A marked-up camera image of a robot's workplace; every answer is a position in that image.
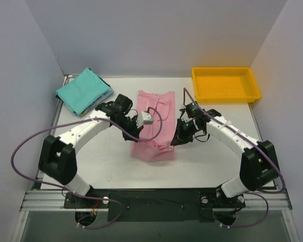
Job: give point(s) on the yellow plastic tray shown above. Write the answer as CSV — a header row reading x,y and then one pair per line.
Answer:
x,y
219,85

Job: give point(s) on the aluminium front rail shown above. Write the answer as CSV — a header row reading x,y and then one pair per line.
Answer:
x,y
53,200

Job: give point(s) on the pink t shirt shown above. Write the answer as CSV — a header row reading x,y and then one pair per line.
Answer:
x,y
163,127

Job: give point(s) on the teal folded t shirt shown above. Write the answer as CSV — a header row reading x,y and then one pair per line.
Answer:
x,y
87,76

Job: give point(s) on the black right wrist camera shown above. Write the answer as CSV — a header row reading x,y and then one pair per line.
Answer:
x,y
192,110

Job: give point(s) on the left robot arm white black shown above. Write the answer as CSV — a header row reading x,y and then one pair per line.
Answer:
x,y
58,155

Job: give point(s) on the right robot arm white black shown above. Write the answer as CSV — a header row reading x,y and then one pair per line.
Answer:
x,y
258,159

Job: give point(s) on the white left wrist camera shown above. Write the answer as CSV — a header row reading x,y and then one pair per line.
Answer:
x,y
144,118

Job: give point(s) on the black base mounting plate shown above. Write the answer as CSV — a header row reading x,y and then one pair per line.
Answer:
x,y
155,205

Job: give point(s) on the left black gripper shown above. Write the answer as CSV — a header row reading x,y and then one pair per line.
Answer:
x,y
131,129

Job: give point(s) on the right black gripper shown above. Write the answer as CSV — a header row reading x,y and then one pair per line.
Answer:
x,y
181,131

